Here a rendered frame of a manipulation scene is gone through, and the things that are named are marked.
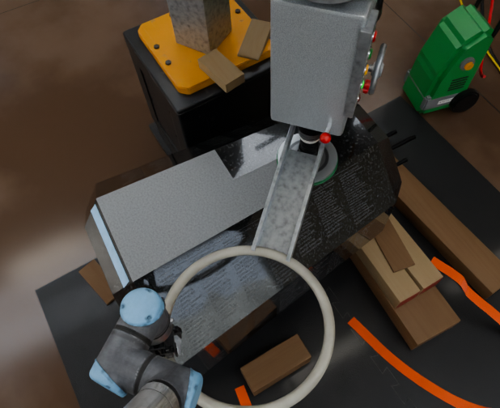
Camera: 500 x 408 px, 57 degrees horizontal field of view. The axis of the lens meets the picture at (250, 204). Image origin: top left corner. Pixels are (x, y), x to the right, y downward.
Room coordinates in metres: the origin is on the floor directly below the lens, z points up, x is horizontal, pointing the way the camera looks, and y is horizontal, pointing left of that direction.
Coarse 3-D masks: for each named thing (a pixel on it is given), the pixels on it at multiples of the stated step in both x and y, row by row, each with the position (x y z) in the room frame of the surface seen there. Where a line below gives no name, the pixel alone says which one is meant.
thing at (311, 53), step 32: (288, 0) 0.88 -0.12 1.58; (352, 0) 0.86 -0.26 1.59; (288, 32) 0.87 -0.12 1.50; (320, 32) 0.84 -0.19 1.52; (352, 32) 0.81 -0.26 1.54; (288, 64) 0.87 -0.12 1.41; (320, 64) 0.83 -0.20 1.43; (352, 64) 0.80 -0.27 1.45; (288, 96) 0.86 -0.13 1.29; (320, 96) 0.83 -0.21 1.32; (320, 128) 0.82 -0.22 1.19
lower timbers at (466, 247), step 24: (408, 192) 1.19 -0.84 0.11; (408, 216) 1.08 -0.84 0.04; (432, 216) 1.03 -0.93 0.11; (432, 240) 0.93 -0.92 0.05; (456, 240) 0.89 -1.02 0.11; (480, 240) 0.88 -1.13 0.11; (360, 264) 0.81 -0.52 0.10; (456, 264) 0.79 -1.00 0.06; (480, 264) 0.76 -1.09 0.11; (432, 288) 0.65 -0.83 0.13; (480, 288) 0.65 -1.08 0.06; (408, 312) 0.55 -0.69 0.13; (432, 312) 0.54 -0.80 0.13; (408, 336) 0.45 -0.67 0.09; (432, 336) 0.43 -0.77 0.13
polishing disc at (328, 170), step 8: (296, 136) 1.03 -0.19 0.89; (296, 144) 0.99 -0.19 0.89; (328, 144) 0.98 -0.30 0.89; (280, 152) 0.96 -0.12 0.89; (328, 152) 0.94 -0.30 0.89; (336, 152) 0.94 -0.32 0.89; (328, 160) 0.91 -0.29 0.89; (336, 160) 0.91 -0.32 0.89; (320, 168) 0.88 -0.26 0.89; (328, 168) 0.87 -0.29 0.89; (320, 176) 0.84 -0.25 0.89
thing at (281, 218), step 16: (288, 144) 0.87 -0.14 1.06; (320, 144) 0.85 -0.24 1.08; (288, 160) 0.84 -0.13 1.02; (304, 160) 0.83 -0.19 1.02; (320, 160) 0.82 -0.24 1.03; (288, 176) 0.78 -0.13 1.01; (304, 176) 0.78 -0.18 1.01; (272, 192) 0.72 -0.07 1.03; (288, 192) 0.74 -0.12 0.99; (304, 192) 0.73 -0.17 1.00; (272, 208) 0.69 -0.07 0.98; (288, 208) 0.68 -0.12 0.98; (304, 208) 0.66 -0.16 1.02; (272, 224) 0.64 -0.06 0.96; (288, 224) 0.63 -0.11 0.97; (256, 240) 0.58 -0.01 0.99; (272, 240) 0.59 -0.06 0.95; (288, 240) 0.59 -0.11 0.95; (288, 256) 0.52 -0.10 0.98
